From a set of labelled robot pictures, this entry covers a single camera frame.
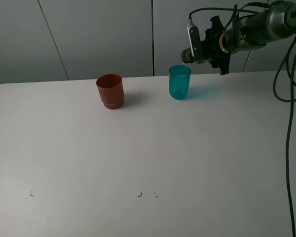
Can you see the red plastic cup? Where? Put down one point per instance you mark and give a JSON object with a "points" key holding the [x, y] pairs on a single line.
{"points": [[110, 88]]}

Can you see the teal translucent plastic cup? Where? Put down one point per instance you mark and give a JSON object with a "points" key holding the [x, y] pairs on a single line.
{"points": [[179, 78]]}

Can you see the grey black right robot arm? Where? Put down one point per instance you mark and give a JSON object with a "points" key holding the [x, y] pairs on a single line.
{"points": [[251, 32]]}

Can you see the smoky translucent water bottle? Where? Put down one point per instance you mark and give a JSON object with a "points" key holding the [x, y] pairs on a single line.
{"points": [[186, 56]]}

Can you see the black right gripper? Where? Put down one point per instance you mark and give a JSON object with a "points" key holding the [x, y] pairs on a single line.
{"points": [[229, 42]]}

